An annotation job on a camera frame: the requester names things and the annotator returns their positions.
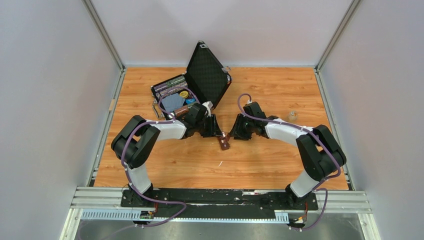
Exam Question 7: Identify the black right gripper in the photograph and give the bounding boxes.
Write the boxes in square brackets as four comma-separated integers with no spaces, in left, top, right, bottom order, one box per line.
[228,114,254,141]

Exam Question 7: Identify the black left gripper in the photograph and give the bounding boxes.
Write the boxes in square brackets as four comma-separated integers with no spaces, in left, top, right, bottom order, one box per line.
[194,114,224,138]

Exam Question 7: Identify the brown pill organizer strip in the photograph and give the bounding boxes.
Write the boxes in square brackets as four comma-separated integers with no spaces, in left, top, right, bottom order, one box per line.
[217,132,230,151]

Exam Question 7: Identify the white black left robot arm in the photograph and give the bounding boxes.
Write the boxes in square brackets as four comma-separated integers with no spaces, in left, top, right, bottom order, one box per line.
[111,103,224,207]

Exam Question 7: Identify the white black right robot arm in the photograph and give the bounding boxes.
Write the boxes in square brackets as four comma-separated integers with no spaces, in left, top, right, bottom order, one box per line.
[229,102,347,209]

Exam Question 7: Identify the black poker chip case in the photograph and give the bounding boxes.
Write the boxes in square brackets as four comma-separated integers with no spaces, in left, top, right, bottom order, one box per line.
[150,40,232,120]

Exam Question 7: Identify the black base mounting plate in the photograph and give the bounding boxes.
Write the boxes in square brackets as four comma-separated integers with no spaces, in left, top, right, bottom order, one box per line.
[120,188,319,219]

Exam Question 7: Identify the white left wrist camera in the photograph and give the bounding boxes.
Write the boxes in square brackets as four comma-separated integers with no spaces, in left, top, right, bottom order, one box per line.
[202,101,213,117]

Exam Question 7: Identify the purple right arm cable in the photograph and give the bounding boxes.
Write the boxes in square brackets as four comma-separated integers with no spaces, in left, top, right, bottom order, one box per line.
[237,93,342,232]

